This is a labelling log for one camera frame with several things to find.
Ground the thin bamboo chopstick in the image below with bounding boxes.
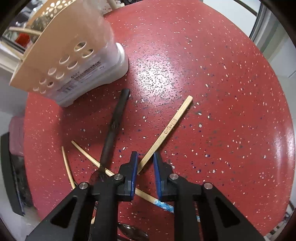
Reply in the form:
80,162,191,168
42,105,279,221
61,146,96,225

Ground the black handle spoon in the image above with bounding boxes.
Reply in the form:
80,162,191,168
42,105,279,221
89,88,130,185

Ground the blue patterned chopstick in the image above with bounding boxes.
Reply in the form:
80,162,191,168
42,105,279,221
71,140,201,223

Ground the printed bamboo chopstick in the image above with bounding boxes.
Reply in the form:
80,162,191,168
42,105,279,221
137,95,193,174

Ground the long bamboo chopstick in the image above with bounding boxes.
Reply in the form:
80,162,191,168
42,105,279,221
9,27,42,36

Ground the steel spoon grey handle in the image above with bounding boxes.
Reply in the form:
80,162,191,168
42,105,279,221
31,16,52,32

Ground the black chair back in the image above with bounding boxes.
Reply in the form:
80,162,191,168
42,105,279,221
1,132,34,216

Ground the beige utensil holder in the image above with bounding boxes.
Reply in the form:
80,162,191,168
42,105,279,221
10,1,128,107

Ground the beige flower pattern cart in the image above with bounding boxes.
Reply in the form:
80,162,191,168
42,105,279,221
26,0,73,27

